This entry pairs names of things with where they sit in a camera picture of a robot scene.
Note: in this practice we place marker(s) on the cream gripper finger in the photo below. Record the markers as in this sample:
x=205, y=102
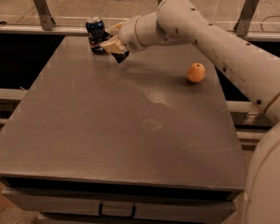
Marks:
x=114, y=29
x=113, y=45

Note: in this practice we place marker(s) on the dark blue rxbar wrapper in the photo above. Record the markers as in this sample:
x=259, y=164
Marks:
x=118, y=57

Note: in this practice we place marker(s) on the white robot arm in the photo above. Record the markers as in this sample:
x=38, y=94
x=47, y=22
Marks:
x=254, y=71

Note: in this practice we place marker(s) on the blue pepsi can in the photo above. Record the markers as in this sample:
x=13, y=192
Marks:
x=97, y=34

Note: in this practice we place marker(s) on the orange fruit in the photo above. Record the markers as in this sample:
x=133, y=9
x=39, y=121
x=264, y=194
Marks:
x=196, y=73

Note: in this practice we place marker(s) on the metal railing bar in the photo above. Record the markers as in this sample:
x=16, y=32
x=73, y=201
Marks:
x=81, y=31

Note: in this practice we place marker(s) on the left metal railing bracket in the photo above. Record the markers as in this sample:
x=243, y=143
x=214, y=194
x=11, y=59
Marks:
x=46, y=20

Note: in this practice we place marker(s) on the right metal railing bracket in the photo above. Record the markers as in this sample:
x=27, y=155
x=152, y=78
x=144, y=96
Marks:
x=241, y=27

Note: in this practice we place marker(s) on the grey drawer with black handle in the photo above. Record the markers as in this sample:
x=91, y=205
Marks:
x=68, y=207

